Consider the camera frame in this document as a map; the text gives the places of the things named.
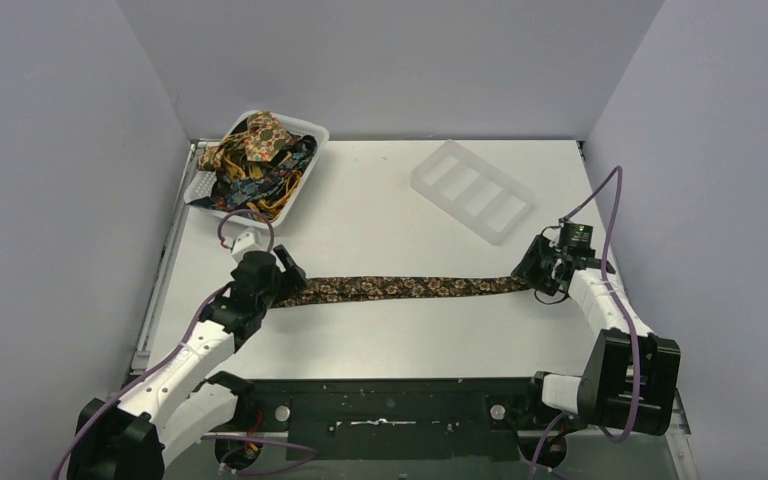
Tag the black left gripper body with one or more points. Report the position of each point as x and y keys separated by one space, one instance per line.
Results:
x=289 y=273

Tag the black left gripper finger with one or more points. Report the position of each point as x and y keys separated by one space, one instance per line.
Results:
x=293 y=275
x=287 y=293

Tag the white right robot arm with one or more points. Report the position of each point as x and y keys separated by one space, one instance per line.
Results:
x=629 y=381

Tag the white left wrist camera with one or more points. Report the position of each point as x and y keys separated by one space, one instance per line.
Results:
x=247 y=241

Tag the dark blue patterned tie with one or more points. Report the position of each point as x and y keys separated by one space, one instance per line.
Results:
x=305 y=147

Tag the brown floral tie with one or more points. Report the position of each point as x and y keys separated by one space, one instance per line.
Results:
x=327 y=290

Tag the orange paisley tie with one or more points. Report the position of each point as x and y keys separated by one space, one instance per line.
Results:
x=260 y=138

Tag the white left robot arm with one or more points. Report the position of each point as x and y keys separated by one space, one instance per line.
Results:
x=138 y=432

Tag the clear compartment tray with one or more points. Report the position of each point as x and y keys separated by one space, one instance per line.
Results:
x=475 y=193

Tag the yellow striped tie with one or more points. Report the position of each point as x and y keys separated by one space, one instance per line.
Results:
x=266 y=189

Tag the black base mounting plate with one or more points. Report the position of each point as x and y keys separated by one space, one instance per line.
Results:
x=397 y=419

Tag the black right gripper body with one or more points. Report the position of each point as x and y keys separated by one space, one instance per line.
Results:
x=544 y=281

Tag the white plastic basket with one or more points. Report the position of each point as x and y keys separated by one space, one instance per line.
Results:
x=197 y=191

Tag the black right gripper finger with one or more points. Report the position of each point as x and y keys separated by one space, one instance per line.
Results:
x=528 y=268
x=536 y=250

